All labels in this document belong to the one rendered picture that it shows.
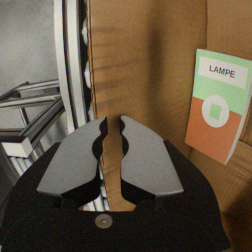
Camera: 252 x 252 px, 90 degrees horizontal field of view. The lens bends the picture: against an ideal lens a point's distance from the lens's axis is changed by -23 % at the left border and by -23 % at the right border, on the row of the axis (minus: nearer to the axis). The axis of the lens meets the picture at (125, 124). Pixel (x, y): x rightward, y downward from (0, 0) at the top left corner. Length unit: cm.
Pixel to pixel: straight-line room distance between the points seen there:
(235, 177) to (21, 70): 128
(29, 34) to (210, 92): 114
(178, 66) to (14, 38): 122
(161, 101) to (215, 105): 7
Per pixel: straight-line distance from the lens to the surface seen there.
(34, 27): 119
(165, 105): 17
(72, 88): 26
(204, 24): 23
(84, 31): 23
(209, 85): 19
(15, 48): 130
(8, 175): 49
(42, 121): 44
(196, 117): 21
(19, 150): 39
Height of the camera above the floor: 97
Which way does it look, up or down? 60 degrees down
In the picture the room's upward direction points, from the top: 171 degrees counter-clockwise
